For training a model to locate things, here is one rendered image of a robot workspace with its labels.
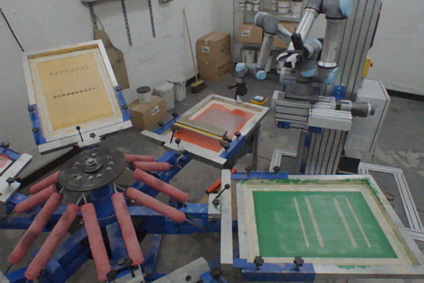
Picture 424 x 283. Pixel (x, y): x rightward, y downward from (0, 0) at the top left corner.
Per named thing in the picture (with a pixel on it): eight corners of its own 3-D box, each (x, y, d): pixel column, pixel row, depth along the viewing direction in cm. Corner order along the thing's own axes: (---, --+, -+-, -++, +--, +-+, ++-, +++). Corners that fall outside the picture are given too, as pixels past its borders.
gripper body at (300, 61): (298, 69, 134) (309, 62, 142) (298, 52, 131) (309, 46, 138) (284, 67, 139) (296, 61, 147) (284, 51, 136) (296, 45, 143)
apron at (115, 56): (127, 86, 390) (111, 8, 335) (131, 87, 387) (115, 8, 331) (97, 101, 353) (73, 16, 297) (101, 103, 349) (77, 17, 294)
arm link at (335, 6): (316, 77, 188) (330, -9, 159) (337, 83, 179) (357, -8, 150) (307, 83, 180) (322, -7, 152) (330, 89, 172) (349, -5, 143)
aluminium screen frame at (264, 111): (211, 97, 259) (211, 93, 257) (269, 111, 231) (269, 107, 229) (154, 139, 203) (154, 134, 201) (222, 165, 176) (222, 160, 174)
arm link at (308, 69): (298, 69, 163) (301, 52, 157) (316, 74, 156) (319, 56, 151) (292, 73, 158) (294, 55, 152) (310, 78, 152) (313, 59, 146)
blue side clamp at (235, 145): (238, 140, 200) (238, 132, 196) (245, 142, 197) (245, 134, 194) (217, 164, 178) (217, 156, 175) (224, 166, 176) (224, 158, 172)
